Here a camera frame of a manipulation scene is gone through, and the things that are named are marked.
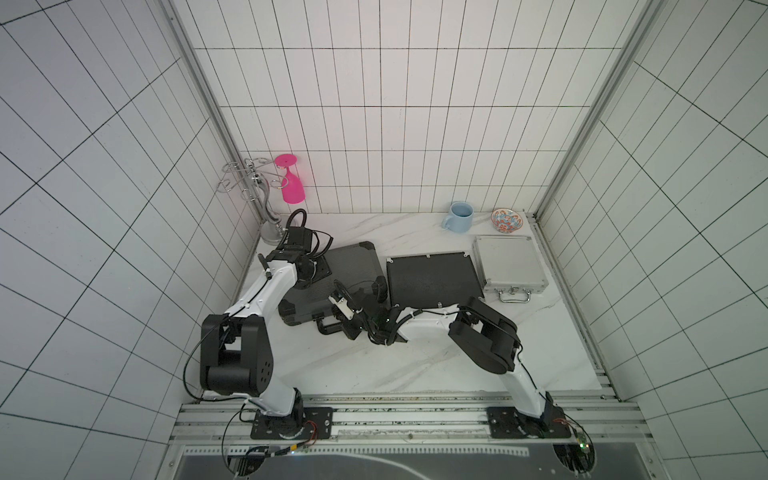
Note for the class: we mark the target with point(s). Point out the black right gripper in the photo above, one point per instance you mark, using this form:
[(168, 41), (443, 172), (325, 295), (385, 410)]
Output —
[(360, 314)]

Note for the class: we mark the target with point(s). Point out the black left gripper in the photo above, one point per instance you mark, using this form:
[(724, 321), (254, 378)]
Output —
[(324, 270)]

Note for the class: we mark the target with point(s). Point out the black poker case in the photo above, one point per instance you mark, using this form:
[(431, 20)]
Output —
[(357, 267), (432, 280)]

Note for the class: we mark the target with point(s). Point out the silver aluminium poker case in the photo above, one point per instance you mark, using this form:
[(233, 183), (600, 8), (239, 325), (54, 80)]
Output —
[(509, 267)]

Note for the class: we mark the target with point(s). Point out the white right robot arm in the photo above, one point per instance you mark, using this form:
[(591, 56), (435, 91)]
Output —
[(486, 336)]

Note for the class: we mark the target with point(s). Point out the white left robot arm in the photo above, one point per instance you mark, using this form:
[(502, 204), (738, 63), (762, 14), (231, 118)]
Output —
[(236, 358)]

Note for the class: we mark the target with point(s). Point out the pink plastic goblet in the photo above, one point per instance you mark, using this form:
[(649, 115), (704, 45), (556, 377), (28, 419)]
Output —
[(291, 187)]

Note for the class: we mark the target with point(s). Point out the light blue mug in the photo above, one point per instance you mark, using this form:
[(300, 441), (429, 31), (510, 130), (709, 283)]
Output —
[(459, 217)]

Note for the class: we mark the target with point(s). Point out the patterned small bowl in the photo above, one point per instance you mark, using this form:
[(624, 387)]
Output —
[(506, 221)]

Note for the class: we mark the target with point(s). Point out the aluminium mounting rail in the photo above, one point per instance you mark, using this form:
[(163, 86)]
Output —
[(412, 424)]

